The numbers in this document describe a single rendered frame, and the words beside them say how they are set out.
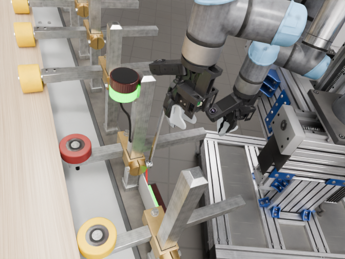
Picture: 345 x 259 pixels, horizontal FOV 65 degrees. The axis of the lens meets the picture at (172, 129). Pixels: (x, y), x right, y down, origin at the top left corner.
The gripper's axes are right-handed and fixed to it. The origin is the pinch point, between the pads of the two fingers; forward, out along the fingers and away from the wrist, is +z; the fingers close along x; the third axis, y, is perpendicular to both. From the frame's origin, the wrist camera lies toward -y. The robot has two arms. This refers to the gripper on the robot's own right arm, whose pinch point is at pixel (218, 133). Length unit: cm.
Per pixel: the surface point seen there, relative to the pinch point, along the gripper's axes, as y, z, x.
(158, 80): 43, 83, 132
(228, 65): 130, 83, 147
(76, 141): -47.6, -7.7, 1.4
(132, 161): -34.3, -4.2, -6.6
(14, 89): -61, -7, 26
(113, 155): -38.2, -1.7, -1.5
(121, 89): -39.0, -30.5, -6.7
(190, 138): -12.9, -2.5, -1.5
